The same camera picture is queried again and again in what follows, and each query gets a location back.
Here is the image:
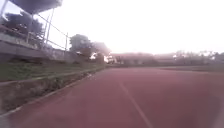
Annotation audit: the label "distant row of trees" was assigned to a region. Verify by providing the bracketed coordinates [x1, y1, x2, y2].
[109, 50, 224, 67]

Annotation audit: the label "dark trees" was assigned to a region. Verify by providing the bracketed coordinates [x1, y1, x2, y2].
[68, 33, 113, 64]

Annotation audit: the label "red running track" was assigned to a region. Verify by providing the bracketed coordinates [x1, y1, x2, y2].
[0, 67, 224, 128]

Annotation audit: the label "grass bank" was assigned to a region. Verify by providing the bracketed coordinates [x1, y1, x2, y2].
[0, 59, 106, 83]

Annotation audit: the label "grass field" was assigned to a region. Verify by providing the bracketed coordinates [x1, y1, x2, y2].
[154, 64, 224, 73]

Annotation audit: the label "roofed grandstand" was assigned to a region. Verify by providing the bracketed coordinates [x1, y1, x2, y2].
[0, 0, 84, 64]

